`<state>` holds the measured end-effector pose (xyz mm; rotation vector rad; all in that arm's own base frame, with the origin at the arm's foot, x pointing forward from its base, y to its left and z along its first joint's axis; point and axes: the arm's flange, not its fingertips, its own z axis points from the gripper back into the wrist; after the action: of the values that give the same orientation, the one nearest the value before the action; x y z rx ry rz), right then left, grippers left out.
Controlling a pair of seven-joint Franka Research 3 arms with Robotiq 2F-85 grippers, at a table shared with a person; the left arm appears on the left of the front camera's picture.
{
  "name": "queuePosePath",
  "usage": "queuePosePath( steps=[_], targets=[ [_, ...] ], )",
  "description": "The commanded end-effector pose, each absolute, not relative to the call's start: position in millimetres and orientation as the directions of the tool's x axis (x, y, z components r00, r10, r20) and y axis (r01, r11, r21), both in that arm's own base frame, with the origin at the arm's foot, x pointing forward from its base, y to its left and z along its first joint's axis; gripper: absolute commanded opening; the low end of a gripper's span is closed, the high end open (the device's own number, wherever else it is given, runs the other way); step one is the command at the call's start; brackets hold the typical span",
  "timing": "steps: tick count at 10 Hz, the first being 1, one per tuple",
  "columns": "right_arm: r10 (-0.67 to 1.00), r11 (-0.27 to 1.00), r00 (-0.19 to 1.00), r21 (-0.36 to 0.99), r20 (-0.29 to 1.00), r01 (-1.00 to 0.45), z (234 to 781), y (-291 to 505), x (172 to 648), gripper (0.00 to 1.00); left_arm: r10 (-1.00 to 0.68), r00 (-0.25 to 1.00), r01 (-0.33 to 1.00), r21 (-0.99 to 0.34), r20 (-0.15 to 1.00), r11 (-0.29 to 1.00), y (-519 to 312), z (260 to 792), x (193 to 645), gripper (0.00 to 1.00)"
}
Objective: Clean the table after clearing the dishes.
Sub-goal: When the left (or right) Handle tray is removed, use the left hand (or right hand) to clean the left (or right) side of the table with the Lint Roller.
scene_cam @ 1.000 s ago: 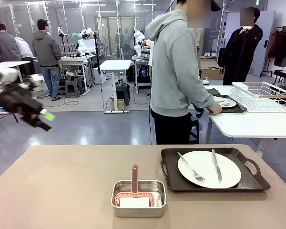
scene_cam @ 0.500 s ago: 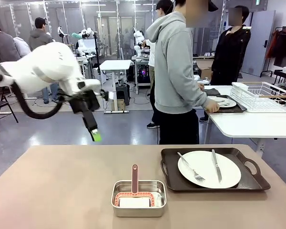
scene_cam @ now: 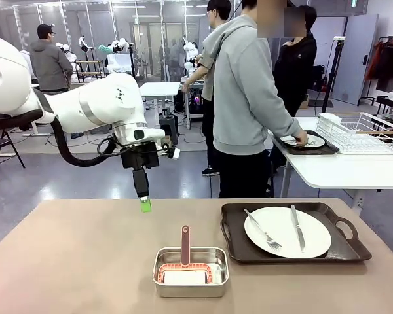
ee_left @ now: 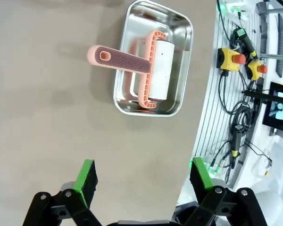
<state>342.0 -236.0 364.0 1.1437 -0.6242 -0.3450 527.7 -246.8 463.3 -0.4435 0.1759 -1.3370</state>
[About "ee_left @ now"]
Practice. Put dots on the black monitor screen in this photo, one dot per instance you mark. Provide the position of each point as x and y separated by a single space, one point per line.
277 108

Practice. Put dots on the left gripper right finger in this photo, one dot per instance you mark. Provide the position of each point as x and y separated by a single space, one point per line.
199 181

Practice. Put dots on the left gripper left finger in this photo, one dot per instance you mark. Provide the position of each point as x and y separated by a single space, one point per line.
85 183

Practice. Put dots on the black yellow handheld enabling switch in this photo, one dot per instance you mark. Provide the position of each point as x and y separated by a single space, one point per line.
237 141

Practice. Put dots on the rectangular stainless steel tray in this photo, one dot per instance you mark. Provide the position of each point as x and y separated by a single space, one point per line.
179 30

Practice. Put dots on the black keyboard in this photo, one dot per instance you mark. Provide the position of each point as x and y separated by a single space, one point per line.
281 47

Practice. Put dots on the pink lint roller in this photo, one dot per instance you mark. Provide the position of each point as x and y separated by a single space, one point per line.
132 62

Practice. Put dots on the black green handheld enabling switch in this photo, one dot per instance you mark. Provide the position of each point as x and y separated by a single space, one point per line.
247 43

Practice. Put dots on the yellow emergency stop button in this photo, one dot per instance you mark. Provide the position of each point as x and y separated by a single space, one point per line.
254 69
227 58

